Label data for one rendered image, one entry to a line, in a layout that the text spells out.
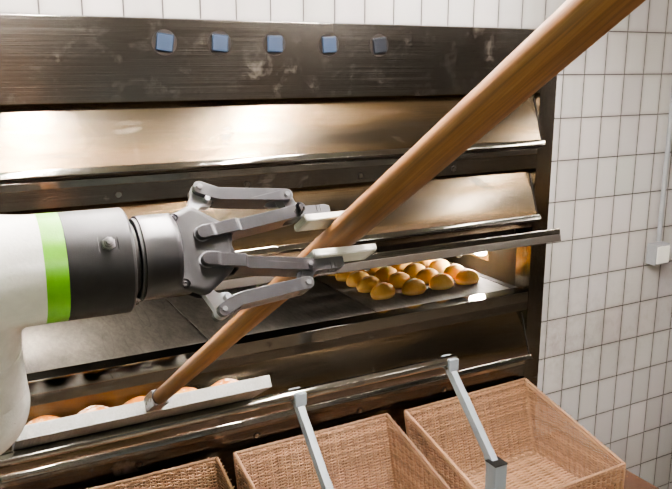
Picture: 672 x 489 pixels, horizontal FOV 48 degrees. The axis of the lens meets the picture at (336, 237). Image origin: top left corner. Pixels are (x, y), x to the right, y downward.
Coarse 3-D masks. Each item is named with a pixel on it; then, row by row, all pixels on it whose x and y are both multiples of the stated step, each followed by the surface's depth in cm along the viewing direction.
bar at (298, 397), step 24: (432, 360) 211; (456, 360) 213; (336, 384) 197; (360, 384) 200; (456, 384) 211; (216, 408) 182; (240, 408) 184; (96, 432) 170; (120, 432) 171; (144, 432) 173; (312, 432) 188; (480, 432) 205; (0, 456) 160; (24, 456) 161; (48, 456) 164; (312, 456) 186; (504, 480) 201
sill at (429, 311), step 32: (512, 288) 277; (352, 320) 243; (384, 320) 246; (416, 320) 252; (160, 352) 216; (192, 352) 216; (224, 352) 221; (256, 352) 226; (32, 384) 196; (64, 384) 200
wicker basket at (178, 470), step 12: (168, 468) 216; (180, 468) 217; (192, 468) 219; (204, 468) 220; (216, 468) 222; (120, 480) 210; (132, 480) 211; (144, 480) 213; (156, 480) 214; (168, 480) 216; (180, 480) 217; (192, 480) 219; (204, 480) 220; (216, 480) 222; (228, 480) 215
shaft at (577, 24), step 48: (576, 0) 43; (624, 0) 41; (528, 48) 47; (576, 48) 45; (480, 96) 51; (528, 96) 50; (432, 144) 57; (384, 192) 64; (336, 240) 73; (240, 336) 105
